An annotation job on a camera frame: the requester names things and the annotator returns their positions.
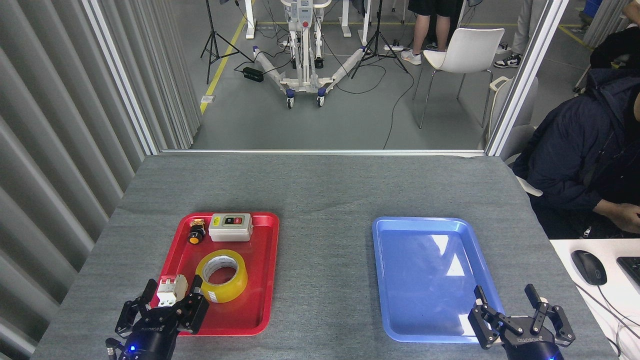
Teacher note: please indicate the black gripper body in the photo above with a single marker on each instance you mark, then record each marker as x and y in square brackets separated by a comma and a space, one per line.
[530, 345]
[152, 337]

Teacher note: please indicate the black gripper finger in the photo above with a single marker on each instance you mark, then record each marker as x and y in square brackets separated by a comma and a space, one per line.
[487, 325]
[195, 312]
[134, 315]
[555, 320]

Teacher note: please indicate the yellow tape roll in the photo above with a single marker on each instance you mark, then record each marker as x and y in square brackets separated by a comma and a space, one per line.
[235, 289]

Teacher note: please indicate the person's hand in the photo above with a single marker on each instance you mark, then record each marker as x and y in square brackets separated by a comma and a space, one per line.
[630, 217]

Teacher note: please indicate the white circuit breaker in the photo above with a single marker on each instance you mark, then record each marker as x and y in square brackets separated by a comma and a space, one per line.
[170, 290]

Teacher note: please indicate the white desk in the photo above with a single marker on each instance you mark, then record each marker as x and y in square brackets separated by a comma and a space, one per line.
[611, 295]

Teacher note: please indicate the black computer mouse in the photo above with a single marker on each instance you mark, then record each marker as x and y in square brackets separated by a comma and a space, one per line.
[589, 267]

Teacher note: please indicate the red plastic tray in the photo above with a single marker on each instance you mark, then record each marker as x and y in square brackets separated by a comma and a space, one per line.
[260, 280]

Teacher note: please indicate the yellow push button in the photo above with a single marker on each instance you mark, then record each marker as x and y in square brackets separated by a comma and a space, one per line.
[195, 237]

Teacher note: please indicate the blue plastic tray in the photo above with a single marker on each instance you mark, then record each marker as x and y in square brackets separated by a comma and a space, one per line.
[425, 280]

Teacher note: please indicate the black keyboard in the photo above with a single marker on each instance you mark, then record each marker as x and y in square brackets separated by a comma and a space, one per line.
[631, 270]

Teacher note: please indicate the seated person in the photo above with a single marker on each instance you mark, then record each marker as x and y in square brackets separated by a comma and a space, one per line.
[565, 150]

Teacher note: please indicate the grey white office chair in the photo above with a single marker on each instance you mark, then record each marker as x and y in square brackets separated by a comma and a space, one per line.
[522, 137]

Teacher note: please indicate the white floor plate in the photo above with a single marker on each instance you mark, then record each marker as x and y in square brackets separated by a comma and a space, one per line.
[207, 99]

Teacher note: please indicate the black power adapter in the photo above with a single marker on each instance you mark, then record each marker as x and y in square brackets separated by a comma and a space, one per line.
[253, 74]

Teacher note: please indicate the white stand on wheels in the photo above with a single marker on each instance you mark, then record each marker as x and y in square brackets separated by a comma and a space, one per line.
[303, 75]

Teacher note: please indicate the black tripod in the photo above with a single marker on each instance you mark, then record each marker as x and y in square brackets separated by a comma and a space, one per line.
[215, 36]
[378, 25]

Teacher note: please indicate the white chair with metal legs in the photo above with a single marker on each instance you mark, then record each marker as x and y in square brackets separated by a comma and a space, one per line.
[470, 47]

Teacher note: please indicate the black garment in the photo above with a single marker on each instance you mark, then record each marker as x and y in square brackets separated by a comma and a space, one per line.
[615, 47]

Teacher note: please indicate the white power strip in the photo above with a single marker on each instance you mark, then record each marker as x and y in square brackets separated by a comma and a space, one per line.
[393, 47]

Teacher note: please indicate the standing person in grey trousers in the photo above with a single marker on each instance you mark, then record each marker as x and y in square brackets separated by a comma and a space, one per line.
[522, 25]

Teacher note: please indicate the white desk leg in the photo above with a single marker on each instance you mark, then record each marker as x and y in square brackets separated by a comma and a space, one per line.
[345, 20]
[248, 20]
[366, 25]

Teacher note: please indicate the standing person with bare legs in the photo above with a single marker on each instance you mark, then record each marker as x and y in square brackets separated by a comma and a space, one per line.
[422, 25]

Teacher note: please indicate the blue bin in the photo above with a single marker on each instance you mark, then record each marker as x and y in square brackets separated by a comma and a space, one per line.
[592, 6]

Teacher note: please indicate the grey switch box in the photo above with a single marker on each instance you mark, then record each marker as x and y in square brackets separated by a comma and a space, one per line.
[230, 231]

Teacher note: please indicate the silver rail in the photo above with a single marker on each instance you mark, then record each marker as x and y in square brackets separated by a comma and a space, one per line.
[320, 151]

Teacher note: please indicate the silver post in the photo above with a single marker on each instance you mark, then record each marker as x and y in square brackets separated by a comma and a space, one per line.
[121, 80]
[528, 75]

